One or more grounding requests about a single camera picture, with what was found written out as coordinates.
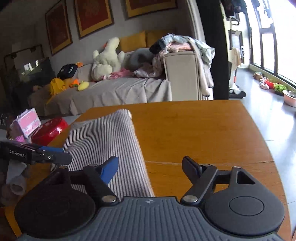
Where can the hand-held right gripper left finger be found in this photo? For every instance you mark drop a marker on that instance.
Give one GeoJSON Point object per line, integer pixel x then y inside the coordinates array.
{"type": "Point", "coordinates": [108, 169]}

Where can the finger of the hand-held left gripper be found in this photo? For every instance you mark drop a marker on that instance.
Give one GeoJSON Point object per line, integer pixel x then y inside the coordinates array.
{"type": "Point", "coordinates": [55, 158]}
{"type": "Point", "coordinates": [52, 149]}

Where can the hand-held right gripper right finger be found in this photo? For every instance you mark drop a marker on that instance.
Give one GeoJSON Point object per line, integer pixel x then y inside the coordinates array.
{"type": "Point", "coordinates": [190, 169]}

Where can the grey striped sweater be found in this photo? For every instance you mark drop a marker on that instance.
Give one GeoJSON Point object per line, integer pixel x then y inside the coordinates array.
{"type": "Point", "coordinates": [104, 143]}

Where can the pile of clothes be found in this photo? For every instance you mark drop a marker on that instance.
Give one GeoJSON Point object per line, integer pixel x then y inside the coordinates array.
{"type": "Point", "coordinates": [198, 49]}

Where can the hanging clothes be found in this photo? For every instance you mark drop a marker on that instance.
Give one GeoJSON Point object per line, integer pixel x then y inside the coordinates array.
{"type": "Point", "coordinates": [232, 8]}

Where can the person's left hand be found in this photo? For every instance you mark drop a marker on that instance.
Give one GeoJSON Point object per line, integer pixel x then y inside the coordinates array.
{"type": "Point", "coordinates": [16, 183]}

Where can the red plastic basin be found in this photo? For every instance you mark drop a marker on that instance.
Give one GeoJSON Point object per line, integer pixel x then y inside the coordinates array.
{"type": "Point", "coordinates": [49, 132]}

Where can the pink box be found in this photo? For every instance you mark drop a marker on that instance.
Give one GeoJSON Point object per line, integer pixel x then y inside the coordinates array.
{"type": "Point", "coordinates": [26, 125]}

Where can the large yellow plush toy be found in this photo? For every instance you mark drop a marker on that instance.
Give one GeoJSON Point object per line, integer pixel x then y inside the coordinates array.
{"type": "Point", "coordinates": [56, 85]}

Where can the orange plush toy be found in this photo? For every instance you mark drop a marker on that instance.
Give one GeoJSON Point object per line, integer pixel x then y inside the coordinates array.
{"type": "Point", "coordinates": [74, 83]}

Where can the small yellow plush toy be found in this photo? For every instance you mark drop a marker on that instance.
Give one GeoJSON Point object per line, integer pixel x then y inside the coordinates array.
{"type": "Point", "coordinates": [83, 86]}

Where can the sofa with grey cover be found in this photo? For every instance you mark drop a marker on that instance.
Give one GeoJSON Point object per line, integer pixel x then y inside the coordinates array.
{"type": "Point", "coordinates": [115, 90]}

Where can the black cap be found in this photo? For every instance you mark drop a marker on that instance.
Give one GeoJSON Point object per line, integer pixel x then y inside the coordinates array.
{"type": "Point", "coordinates": [67, 70]}

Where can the dark glass cabinet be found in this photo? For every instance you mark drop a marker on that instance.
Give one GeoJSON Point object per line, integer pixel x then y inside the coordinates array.
{"type": "Point", "coordinates": [30, 69]}

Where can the white plush duck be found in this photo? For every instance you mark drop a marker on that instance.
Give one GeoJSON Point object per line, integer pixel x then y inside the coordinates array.
{"type": "Point", "coordinates": [106, 60]}

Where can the crumpled pale pink cloth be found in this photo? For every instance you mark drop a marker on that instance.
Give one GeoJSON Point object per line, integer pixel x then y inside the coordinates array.
{"type": "Point", "coordinates": [148, 68]}

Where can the white upright vacuum cleaner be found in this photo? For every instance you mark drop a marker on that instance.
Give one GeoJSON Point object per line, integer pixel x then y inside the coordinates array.
{"type": "Point", "coordinates": [234, 69]}

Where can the pink shoes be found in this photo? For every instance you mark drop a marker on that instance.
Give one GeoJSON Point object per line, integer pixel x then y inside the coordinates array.
{"type": "Point", "coordinates": [264, 85]}

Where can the grey plush toy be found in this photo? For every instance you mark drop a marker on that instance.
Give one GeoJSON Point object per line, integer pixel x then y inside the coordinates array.
{"type": "Point", "coordinates": [141, 58]}

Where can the red bowl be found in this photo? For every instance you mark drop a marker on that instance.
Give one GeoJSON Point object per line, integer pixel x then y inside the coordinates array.
{"type": "Point", "coordinates": [269, 83]}

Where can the tray of green sprouts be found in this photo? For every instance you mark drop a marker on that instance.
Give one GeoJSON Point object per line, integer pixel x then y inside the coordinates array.
{"type": "Point", "coordinates": [280, 89]}

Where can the pink plant pot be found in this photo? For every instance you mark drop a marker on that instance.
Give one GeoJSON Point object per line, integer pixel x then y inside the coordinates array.
{"type": "Point", "coordinates": [290, 98]}

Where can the red framed picture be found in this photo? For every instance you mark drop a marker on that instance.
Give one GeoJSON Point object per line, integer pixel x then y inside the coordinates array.
{"type": "Point", "coordinates": [59, 26]}
{"type": "Point", "coordinates": [150, 7]}
{"type": "Point", "coordinates": [93, 16]}

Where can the dark curtain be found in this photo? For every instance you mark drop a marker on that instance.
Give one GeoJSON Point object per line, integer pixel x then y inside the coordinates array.
{"type": "Point", "coordinates": [212, 46]}

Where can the yellow cushion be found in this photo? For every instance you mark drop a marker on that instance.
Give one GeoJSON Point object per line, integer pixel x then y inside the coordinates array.
{"type": "Point", "coordinates": [157, 37]}
{"type": "Point", "coordinates": [133, 41]}

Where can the black window frame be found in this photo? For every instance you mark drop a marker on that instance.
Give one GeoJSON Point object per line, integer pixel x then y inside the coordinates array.
{"type": "Point", "coordinates": [256, 34]}

